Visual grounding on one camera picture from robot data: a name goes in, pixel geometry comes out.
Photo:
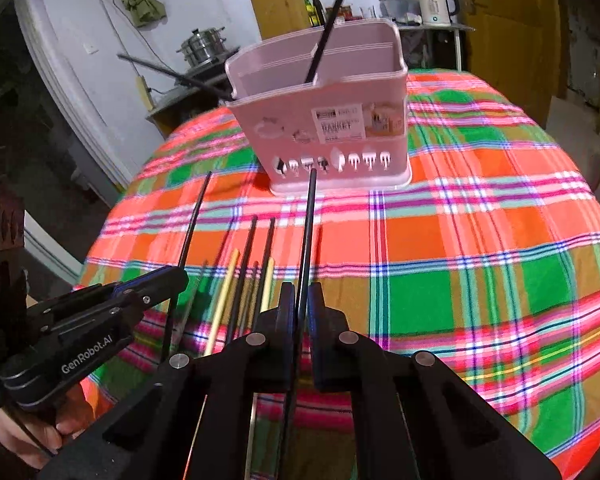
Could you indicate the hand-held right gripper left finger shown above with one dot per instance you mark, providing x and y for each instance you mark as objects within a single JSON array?
[{"x": 286, "y": 332}]

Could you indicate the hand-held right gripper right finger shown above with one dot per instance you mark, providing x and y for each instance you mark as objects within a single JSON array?
[{"x": 316, "y": 340}]

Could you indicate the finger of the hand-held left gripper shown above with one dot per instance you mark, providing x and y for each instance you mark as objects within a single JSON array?
[
  {"x": 120, "y": 310},
  {"x": 160, "y": 282}
]

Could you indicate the wooden chopstick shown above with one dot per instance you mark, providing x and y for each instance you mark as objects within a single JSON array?
[
  {"x": 225, "y": 300},
  {"x": 267, "y": 285}
]

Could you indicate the black chopstick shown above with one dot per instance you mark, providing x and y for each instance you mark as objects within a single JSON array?
[
  {"x": 251, "y": 285},
  {"x": 245, "y": 260},
  {"x": 307, "y": 240},
  {"x": 197, "y": 220},
  {"x": 170, "y": 72},
  {"x": 330, "y": 20},
  {"x": 266, "y": 255}
]

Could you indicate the pink plastic utensil basket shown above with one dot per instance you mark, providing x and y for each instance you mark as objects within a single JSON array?
[{"x": 280, "y": 110}]

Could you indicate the person's left hand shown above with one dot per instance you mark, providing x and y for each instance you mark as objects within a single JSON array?
[{"x": 25, "y": 435}]

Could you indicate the thin grey chopstick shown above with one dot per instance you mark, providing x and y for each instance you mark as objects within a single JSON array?
[{"x": 195, "y": 295}]

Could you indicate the plaid tablecloth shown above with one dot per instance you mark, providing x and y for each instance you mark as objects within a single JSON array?
[{"x": 430, "y": 260}]

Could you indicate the yellow power strip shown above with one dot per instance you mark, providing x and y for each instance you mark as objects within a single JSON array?
[{"x": 144, "y": 92}]

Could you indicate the white door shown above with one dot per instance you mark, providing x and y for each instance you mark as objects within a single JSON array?
[{"x": 80, "y": 85}]

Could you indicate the steel steamer pot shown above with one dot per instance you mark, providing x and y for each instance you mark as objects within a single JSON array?
[{"x": 202, "y": 45}]

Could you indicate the wooden cutting board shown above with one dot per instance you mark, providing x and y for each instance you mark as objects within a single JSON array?
[{"x": 275, "y": 5}]

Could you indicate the yellow oil bottle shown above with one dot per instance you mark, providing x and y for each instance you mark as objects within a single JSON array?
[{"x": 307, "y": 12}]

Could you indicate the dark glass bottle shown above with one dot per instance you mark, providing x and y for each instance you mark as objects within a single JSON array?
[{"x": 317, "y": 10}]

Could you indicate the red jars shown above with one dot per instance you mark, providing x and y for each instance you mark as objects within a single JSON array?
[{"x": 345, "y": 11}]

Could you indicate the white plastic container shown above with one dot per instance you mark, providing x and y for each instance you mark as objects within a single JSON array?
[{"x": 397, "y": 7}]

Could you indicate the white electric kettle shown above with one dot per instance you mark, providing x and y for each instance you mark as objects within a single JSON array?
[{"x": 432, "y": 7}]

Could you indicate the yellow wooden door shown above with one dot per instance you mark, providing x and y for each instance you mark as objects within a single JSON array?
[{"x": 510, "y": 20}]

